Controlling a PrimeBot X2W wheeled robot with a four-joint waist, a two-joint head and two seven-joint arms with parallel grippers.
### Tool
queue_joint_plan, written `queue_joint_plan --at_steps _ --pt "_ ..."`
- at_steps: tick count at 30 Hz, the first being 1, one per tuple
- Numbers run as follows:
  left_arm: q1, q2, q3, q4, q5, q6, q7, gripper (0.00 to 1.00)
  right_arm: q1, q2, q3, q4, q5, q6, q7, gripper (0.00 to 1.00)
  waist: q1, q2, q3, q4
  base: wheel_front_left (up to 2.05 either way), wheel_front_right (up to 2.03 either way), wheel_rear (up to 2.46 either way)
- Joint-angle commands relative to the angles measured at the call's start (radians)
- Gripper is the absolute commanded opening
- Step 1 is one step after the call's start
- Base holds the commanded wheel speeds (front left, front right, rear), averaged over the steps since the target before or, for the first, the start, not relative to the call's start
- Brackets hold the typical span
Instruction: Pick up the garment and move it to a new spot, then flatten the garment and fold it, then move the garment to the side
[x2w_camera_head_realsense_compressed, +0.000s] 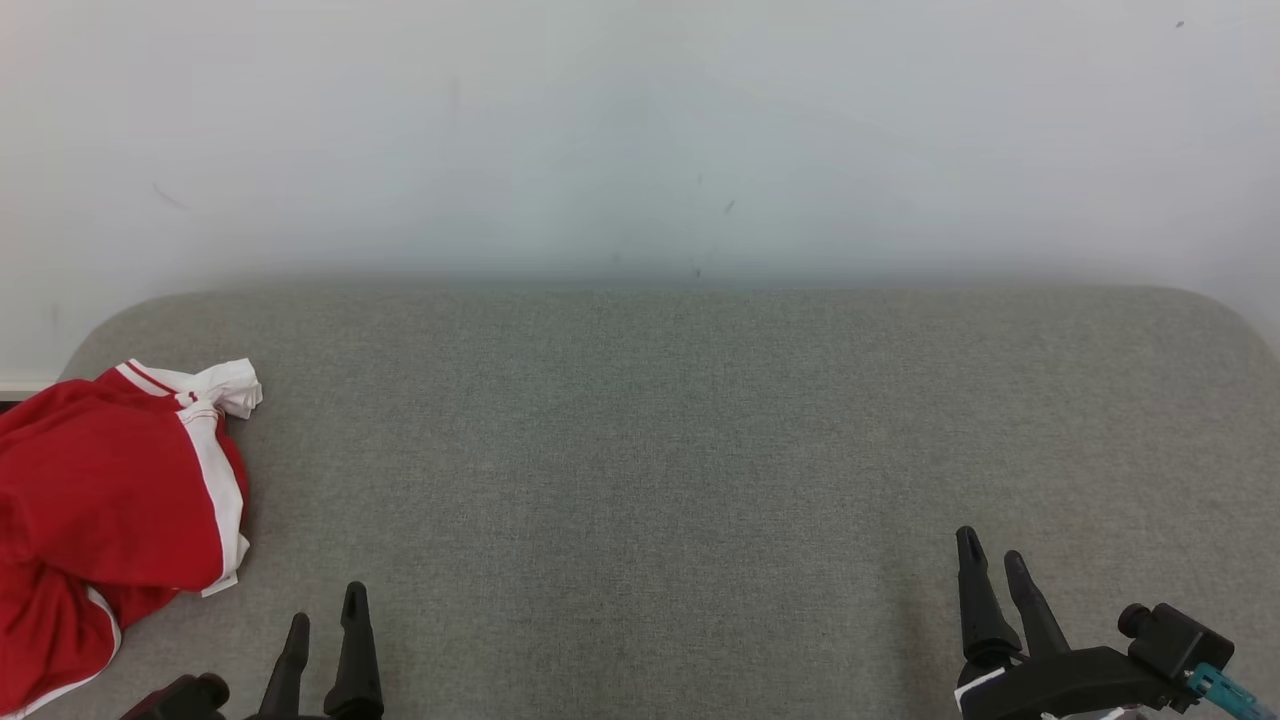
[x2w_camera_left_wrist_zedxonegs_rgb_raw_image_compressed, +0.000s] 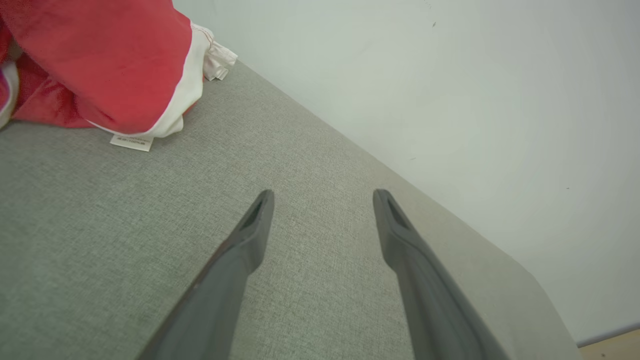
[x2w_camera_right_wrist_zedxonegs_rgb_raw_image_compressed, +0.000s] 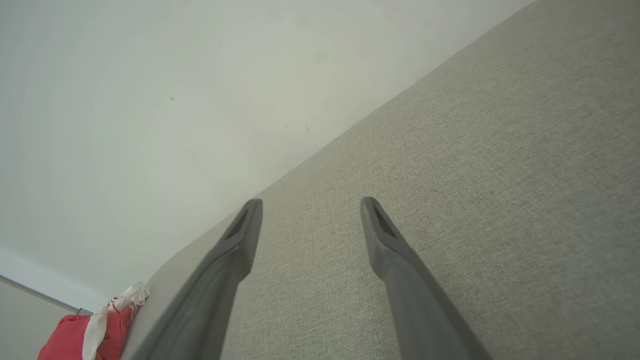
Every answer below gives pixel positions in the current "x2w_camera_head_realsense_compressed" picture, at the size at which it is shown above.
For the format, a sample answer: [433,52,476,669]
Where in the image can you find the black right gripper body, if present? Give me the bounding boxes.
[955,646,1191,720]

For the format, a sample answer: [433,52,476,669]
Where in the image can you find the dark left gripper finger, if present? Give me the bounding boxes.
[323,582,385,720]
[262,612,311,720]

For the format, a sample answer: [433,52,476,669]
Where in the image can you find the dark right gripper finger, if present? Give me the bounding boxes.
[955,526,1023,667]
[1003,550,1071,659]

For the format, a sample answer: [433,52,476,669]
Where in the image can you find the red jersey with white sleeves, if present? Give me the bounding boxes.
[0,358,264,601]

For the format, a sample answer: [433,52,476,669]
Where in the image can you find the grey fabric sofa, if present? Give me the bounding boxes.
[0,283,1280,720]

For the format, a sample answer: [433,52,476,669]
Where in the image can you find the black right cable teal plug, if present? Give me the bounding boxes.
[1185,662,1280,720]

